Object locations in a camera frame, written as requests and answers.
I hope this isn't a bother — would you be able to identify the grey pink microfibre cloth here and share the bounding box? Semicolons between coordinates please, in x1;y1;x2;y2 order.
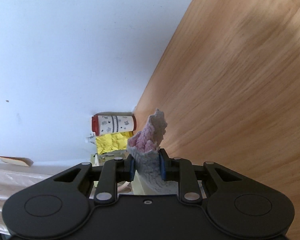
127;109;178;194

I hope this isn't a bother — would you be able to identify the yellow crumpled foil bag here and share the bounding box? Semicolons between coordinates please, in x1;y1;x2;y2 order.
95;132;133;155

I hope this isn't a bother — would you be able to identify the clear plastic water bottle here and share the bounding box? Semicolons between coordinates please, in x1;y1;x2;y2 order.
85;133;96;145

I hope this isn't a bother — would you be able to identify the white red travel cup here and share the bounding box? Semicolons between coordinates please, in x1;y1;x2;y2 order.
91;114;136;135

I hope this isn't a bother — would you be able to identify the glass jug white handle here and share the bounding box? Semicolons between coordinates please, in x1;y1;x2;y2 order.
90;152;136;196

